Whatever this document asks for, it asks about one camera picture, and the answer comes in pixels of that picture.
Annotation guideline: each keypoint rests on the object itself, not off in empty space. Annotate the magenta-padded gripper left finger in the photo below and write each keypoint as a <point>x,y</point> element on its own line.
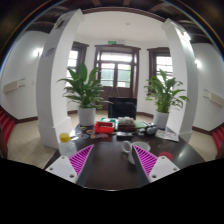
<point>63,168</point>

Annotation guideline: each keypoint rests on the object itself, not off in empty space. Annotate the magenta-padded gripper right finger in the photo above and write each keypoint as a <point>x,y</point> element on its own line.
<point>161,168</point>

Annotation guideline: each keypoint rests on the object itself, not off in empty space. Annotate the yellow-capped clear drink bottle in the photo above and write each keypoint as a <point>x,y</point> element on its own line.
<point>67,146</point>

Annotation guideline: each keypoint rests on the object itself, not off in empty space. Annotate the flat round red coaster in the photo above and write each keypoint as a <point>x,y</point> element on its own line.
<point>166,155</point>

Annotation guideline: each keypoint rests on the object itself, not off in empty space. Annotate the white speckled mug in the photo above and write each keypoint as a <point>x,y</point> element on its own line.
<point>141,146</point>

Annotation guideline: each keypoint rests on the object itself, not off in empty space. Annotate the grey headphones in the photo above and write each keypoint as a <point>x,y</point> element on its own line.
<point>150,129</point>

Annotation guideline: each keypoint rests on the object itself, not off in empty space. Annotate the green book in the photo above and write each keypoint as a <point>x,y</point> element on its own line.
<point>140,124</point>

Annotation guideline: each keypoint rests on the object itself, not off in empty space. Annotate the small black box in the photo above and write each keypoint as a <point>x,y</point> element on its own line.
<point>124,135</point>

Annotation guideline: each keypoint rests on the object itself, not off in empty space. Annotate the red plastic box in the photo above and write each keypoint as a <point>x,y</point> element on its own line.
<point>104,127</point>

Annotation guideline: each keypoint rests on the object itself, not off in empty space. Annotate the red carpeted stairs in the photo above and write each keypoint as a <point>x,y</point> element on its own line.
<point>218,137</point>
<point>6,124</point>

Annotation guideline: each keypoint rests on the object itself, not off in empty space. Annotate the black chair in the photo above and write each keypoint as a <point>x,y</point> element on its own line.
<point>122,107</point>

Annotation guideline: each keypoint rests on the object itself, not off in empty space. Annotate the leafy plant in white pot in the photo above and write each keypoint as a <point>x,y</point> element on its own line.
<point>86,90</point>
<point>164,95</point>

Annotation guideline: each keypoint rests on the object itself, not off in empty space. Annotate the dark-framed window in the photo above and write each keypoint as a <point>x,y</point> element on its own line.
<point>75,61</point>
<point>161,63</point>

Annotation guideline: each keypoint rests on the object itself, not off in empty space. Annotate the dark wooden double door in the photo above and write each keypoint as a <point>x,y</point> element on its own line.
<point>116,71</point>

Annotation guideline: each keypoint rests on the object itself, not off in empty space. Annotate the green exit sign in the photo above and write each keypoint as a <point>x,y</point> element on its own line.
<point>112,42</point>

